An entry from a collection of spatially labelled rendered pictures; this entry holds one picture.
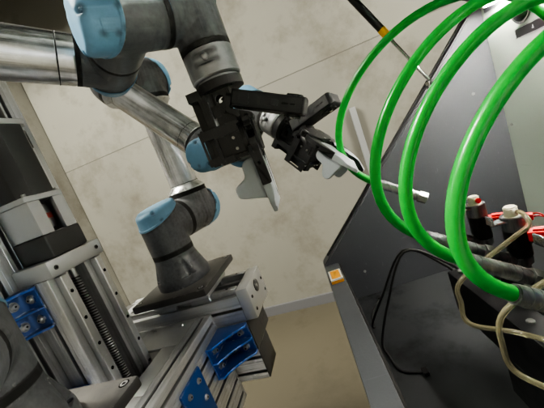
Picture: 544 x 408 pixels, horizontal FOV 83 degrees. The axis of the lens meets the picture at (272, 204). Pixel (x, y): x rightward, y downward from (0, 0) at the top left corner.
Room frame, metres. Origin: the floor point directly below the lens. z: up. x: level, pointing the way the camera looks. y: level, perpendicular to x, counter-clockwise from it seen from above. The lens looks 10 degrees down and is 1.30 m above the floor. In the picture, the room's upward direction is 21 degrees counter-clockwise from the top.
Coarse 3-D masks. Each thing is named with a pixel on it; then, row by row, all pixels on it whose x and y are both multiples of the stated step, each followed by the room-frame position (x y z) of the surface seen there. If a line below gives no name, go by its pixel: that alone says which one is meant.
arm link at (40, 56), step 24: (0, 24) 0.45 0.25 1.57; (0, 48) 0.44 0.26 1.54; (24, 48) 0.45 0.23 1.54; (48, 48) 0.47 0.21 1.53; (72, 48) 0.48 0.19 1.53; (0, 72) 0.45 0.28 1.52; (24, 72) 0.46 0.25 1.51; (48, 72) 0.47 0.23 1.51; (72, 72) 0.49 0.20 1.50; (96, 72) 0.50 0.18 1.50
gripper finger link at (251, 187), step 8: (248, 160) 0.46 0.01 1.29; (248, 168) 0.46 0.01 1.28; (248, 176) 0.46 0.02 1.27; (256, 176) 0.46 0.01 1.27; (240, 184) 0.47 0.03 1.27; (248, 184) 0.46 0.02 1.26; (256, 184) 0.46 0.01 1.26; (272, 184) 0.45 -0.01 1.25; (240, 192) 0.47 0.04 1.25; (248, 192) 0.46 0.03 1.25; (256, 192) 0.46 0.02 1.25; (264, 192) 0.46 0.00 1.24; (272, 192) 0.46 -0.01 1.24; (272, 200) 0.46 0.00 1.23
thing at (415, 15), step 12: (444, 0) 0.50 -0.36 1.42; (456, 0) 0.50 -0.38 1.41; (504, 0) 0.47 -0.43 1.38; (420, 12) 0.52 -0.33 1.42; (540, 12) 0.45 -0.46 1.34; (408, 24) 0.53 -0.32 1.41; (384, 36) 0.55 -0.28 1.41; (372, 60) 0.56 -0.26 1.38; (360, 72) 0.57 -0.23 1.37; (348, 96) 0.59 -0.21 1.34; (336, 132) 0.61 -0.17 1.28; (336, 144) 0.61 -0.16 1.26
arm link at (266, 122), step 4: (264, 116) 0.72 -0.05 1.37; (268, 116) 0.71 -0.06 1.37; (272, 116) 0.70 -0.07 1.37; (276, 116) 0.69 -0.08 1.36; (260, 120) 0.72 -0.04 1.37; (264, 120) 0.70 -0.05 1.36; (268, 120) 0.70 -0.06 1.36; (272, 120) 0.70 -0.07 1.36; (276, 120) 0.70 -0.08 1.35; (260, 124) 0.73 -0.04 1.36; (264, 124) 0.72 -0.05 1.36; (268, 124) 0.70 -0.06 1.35; (272, 124) 0.70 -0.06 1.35; (264, 128) 0.72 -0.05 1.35; (268, 128) 0.71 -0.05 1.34; (272, 128) 0.70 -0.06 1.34; (268, 132) 0.72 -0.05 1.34; (272, 136) 0.72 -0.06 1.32
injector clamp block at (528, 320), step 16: (448, 272) 0.51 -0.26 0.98; (464, 288) 0.46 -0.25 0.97; (480, 288) 0.43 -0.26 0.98; (464, 304) 0.48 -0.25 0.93; (480, 304) 0.42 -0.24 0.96; (496, 304) 0.39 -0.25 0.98; (480, 320) 0.43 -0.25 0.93; (512, 320) 0.35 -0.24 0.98; (528, 320) 0.34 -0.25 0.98; (496, 336) 0.40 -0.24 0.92; (512, 336) 0.36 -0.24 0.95; (512, 352) 0.37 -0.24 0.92; (528, 352) 0.33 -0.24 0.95; (528, 368) 0.34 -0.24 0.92; (512, 384) 0.39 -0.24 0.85; (528, 384) 0.35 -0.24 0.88; (528, 400) 0.36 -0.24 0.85
